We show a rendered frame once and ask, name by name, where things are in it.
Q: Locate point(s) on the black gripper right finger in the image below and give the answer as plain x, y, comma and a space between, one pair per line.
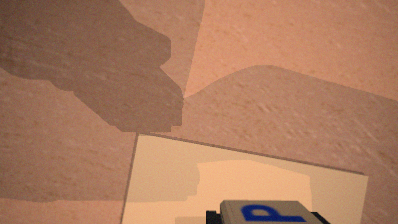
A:
317, 215

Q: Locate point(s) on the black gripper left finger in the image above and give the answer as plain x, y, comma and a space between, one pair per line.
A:
212, 217

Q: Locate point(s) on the beige square mat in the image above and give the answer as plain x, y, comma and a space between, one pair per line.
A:
175, 182

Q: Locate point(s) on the beige block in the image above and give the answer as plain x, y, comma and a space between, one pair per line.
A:
265, 212

